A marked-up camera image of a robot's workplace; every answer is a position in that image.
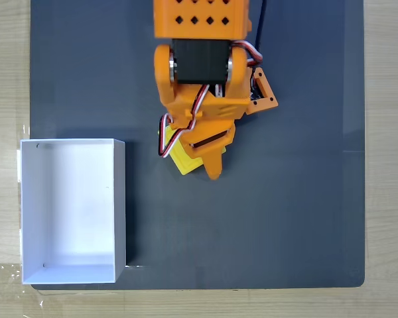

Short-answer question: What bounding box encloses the yellow toy block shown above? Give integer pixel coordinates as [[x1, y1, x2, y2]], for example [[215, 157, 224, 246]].
[[157, 124, 227, 176]]

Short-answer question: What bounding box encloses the black camera cable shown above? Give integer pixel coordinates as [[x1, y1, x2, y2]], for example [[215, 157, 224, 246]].
[[254, 0, 269, 57]]

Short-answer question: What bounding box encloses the clear adhesive tape piece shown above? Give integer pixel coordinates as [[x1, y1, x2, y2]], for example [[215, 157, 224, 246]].
[[0, 260, 44, 309]]

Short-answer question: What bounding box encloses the red white black servo cable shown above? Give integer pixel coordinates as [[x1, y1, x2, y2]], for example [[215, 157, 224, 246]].
[[232, 39, 265, 69], [159, 84, 210, 158]]

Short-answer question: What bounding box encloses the dark grey work mat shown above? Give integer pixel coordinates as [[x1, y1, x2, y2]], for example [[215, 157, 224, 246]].
[[29, 0, 366, 291]]

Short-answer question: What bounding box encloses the orange camera mount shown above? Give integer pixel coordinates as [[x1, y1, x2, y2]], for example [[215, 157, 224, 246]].
[[245, 66, 280, 117]]

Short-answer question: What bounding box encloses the white open cardboard box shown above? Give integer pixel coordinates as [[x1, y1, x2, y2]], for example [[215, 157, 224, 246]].
[[20, 138, 127, 286]]

